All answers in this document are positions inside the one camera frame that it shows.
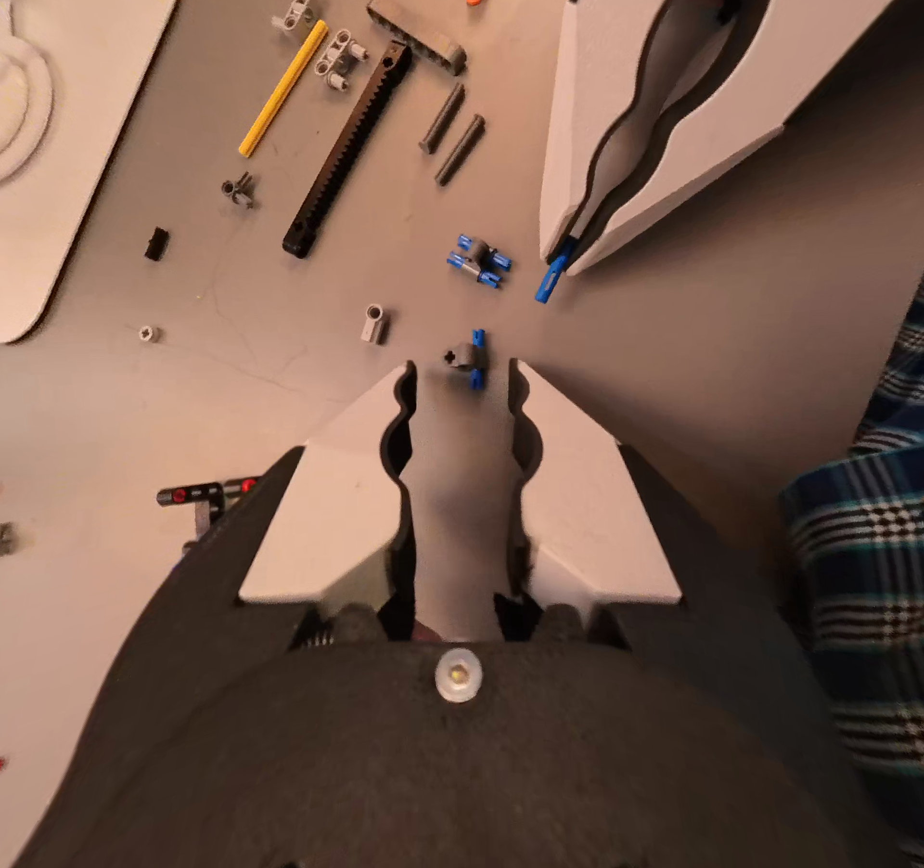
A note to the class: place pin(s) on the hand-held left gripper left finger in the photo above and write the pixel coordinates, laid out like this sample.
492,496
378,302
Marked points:
325,521

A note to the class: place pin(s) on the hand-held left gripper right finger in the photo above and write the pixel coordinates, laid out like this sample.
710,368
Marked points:
599,521

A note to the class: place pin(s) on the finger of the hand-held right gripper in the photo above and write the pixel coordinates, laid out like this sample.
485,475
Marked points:
816,30
599,73

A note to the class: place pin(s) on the lego car chassis assembly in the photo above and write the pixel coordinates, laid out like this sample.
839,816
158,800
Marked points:
191,496

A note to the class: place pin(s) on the grey connector with blue pins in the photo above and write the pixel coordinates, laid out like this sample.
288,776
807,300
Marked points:
465,357
476,255

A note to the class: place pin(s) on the blue lego pin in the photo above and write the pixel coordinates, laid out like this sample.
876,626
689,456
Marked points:
548,283

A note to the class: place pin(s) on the dark grey lego beam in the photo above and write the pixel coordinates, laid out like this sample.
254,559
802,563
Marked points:
419,34

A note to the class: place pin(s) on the light grey lego connector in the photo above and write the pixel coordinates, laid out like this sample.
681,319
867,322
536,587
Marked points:
374,326

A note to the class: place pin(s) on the light grey lego bush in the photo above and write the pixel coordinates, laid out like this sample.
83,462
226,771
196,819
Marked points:
149,333

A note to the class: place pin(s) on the black lego gear rack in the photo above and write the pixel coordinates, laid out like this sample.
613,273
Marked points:
346,153

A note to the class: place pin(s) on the yellow lego axle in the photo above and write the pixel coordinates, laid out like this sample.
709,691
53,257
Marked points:
283,88

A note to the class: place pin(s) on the small black lego pin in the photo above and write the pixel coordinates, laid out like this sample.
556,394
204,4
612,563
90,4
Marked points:
157,243

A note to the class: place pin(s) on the dark grey lego cross connector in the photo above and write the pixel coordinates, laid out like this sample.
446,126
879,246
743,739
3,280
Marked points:
238,190

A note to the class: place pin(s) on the light grey double pin connector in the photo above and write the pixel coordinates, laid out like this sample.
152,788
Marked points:
294,10
341,59

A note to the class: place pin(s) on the person in blue plaid shirt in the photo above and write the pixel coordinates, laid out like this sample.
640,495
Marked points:
866,593

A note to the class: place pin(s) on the white rounded base board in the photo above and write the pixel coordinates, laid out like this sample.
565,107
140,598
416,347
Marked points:
101,124

